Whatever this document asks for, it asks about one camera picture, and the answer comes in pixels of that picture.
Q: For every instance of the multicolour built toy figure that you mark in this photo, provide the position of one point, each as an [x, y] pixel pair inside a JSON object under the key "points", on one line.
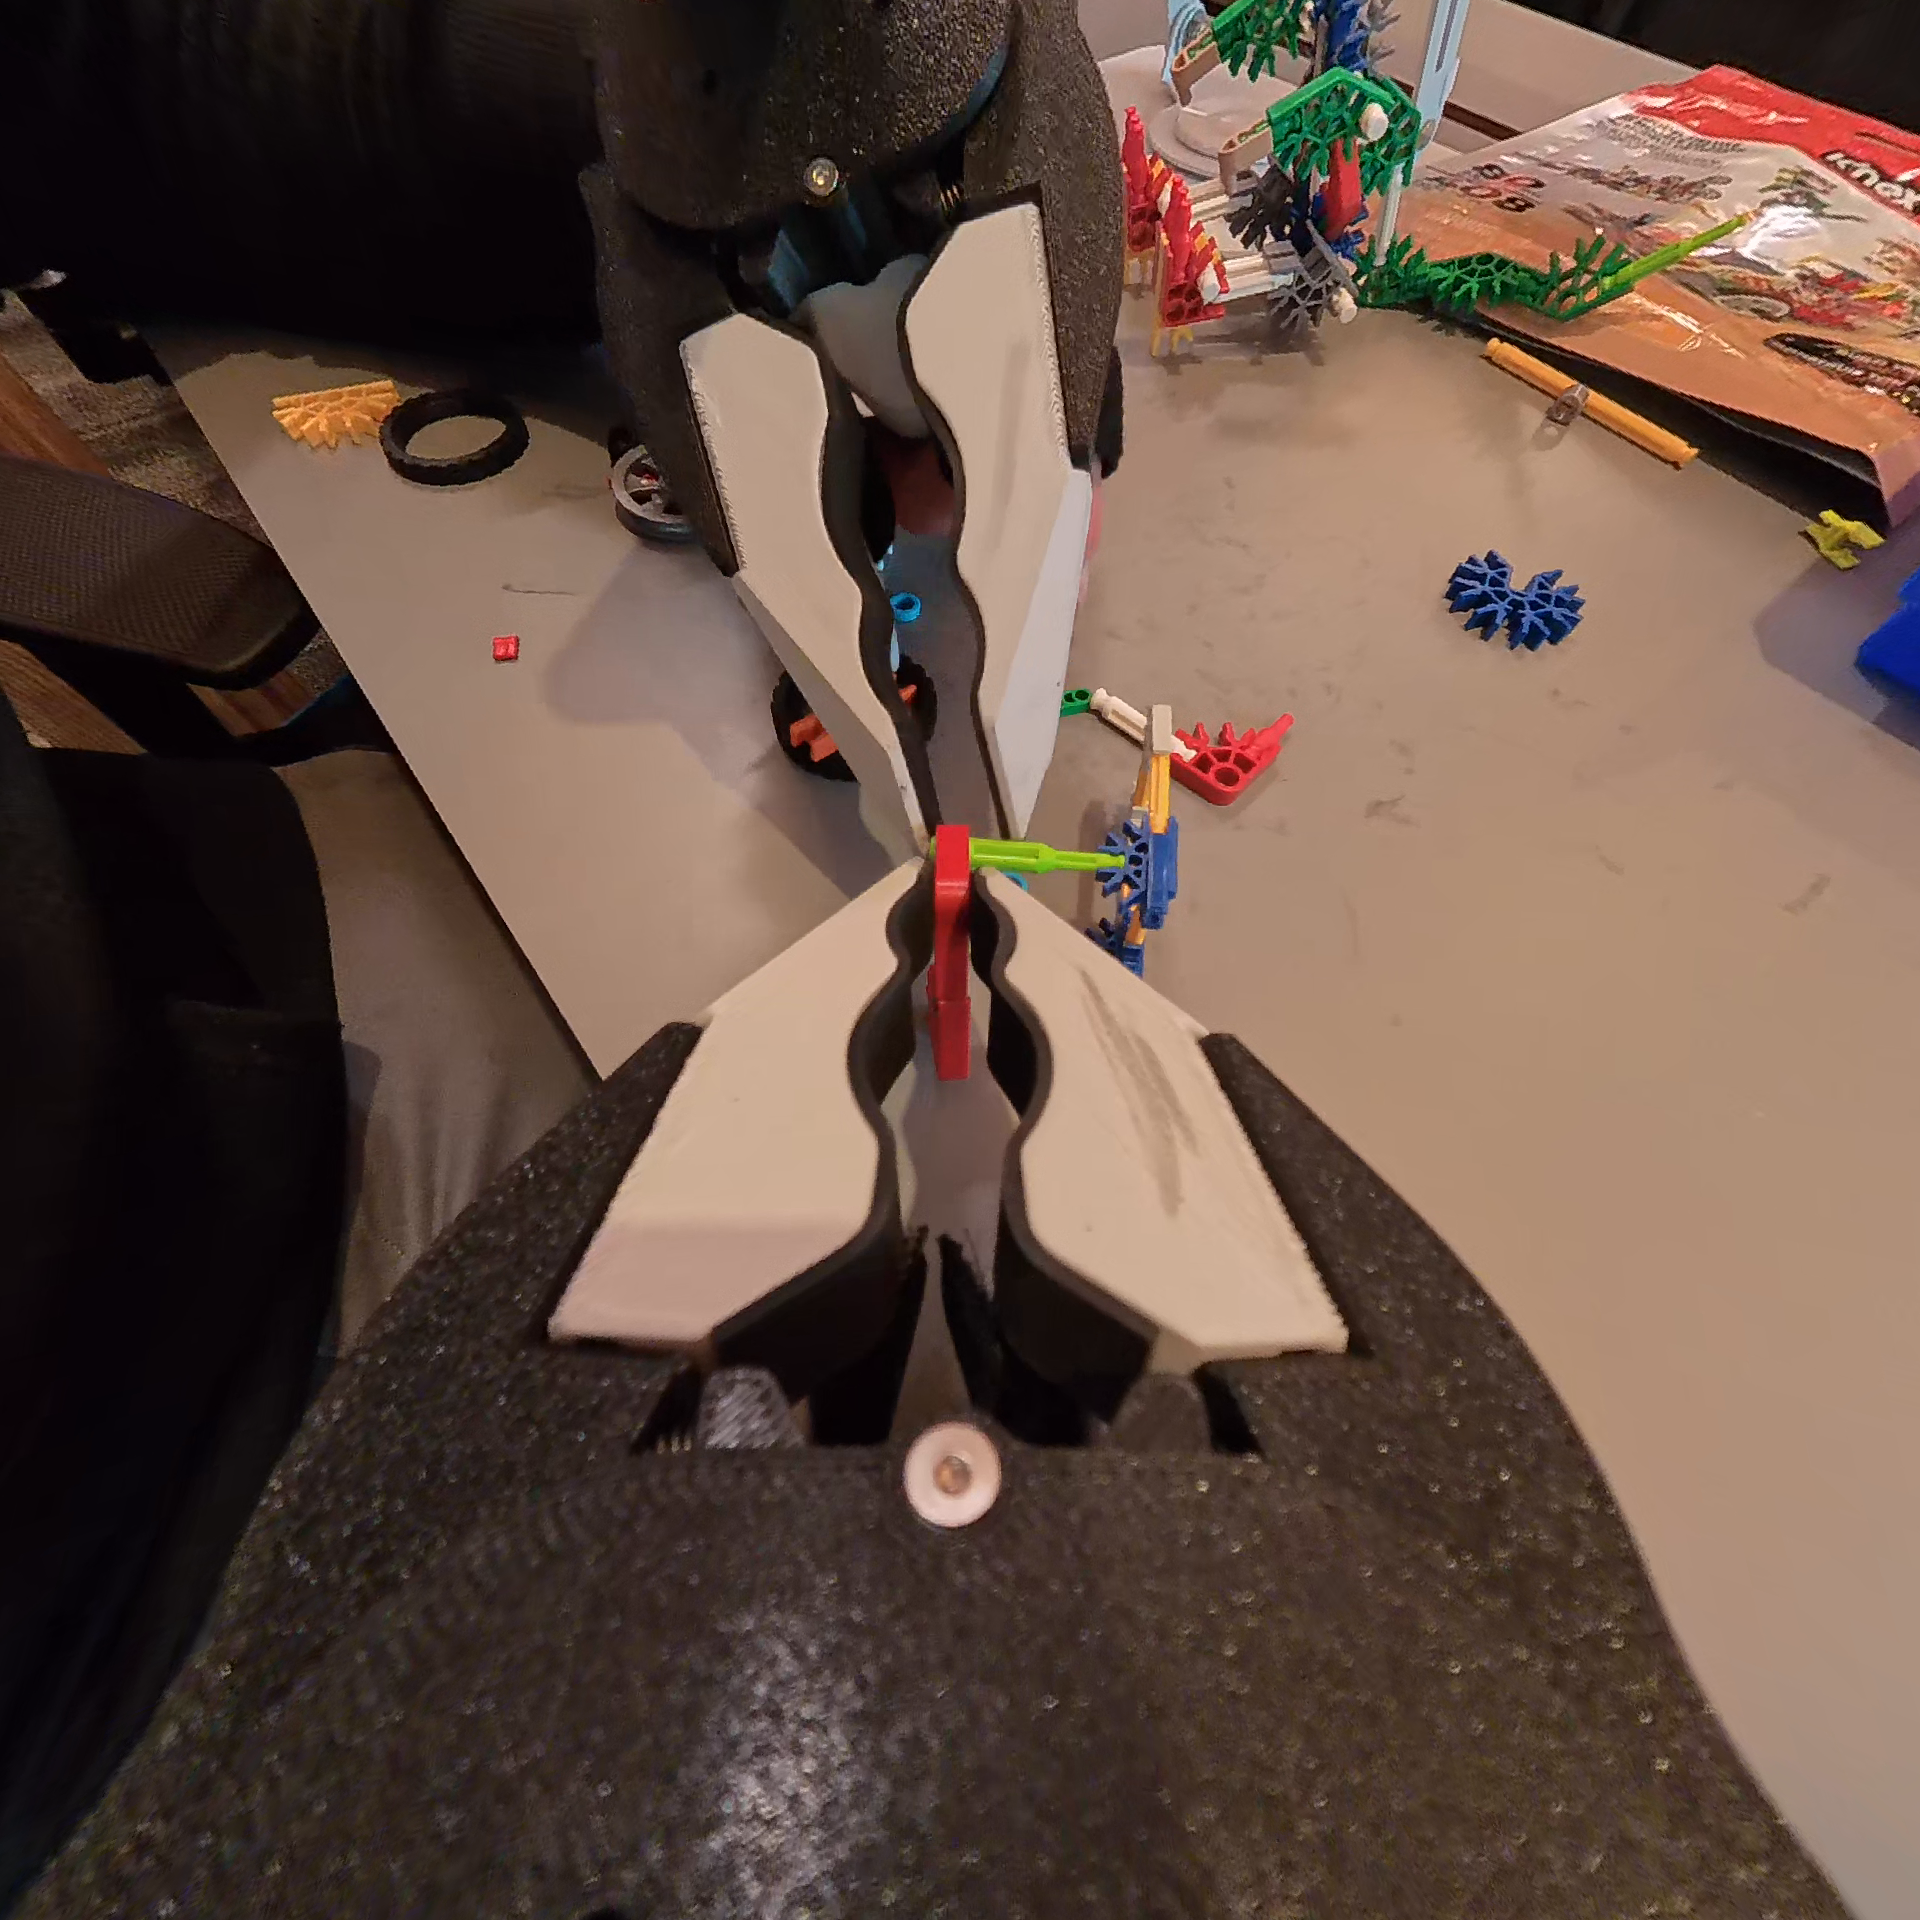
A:
{"points": [[1319, 136]]}

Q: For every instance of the yellow snowflake connector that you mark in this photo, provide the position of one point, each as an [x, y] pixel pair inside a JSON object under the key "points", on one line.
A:
{"points": [[339, 413]]}

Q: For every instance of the black toy tyre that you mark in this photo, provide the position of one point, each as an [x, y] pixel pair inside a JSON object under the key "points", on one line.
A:
{"points": [[796, 764], [394, 451]]}

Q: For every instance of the green spiky toy piece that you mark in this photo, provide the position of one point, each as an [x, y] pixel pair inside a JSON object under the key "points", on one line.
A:
{"points": [[1500, 277]]}

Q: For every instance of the person's leg in jeans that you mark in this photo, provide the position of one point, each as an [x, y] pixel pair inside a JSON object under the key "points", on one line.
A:
{"points": [[435, 1051]]}

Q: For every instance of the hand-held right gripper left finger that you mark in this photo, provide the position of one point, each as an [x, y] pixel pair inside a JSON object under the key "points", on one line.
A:
{"points": [[721, 1202]]}

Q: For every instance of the orange toy rod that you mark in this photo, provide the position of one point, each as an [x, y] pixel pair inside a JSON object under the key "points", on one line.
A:
{"points": [[1621, 413]]}

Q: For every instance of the toy packaging bag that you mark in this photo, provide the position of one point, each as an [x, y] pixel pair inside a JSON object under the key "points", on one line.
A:
{"points": [[1725, 270]]}

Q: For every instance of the grey toy wheel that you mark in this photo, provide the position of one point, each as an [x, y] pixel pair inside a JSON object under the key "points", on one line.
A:
{"points": [[646, 503]]}

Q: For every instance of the person's left forearm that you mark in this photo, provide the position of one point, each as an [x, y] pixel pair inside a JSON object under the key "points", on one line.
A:
{"points": [[225, 150]]}

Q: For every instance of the person's left hand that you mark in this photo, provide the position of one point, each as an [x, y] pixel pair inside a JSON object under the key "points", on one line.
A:
{"points": [[923, 487]]}

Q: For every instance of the person's torso black sweater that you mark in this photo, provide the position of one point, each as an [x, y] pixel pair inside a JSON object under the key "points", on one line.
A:
{"points": [[137, 1202]]}

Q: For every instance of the yellow connector piece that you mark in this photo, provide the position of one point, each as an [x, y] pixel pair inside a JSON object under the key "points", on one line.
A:
{"points": [[1844, 538]]}

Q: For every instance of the red connector with white rod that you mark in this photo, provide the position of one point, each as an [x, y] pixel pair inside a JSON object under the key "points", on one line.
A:
{"points": [[1223, 764]]}

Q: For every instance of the blue snowflake connector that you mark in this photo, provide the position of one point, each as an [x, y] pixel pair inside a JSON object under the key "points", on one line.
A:
{"points": [[1507, 599]]}

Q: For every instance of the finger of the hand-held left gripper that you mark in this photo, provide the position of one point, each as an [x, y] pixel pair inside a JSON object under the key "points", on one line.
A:
{"points": [[1021, 451], [780, 494]]}

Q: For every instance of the colourful rod connector toy model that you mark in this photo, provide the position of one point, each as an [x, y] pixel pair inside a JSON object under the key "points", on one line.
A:
{"points": [[1141, 870]]}

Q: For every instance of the red connectors with green clip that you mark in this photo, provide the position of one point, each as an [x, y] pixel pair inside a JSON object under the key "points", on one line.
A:
{"points": [[949, 962]]}

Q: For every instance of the blue plastic bin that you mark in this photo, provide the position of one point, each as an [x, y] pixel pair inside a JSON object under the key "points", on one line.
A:
{"points": [[1893, 646]]}

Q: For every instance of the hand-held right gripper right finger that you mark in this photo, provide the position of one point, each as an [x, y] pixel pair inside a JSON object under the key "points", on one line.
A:
{"points": [[1171, 1202]]}

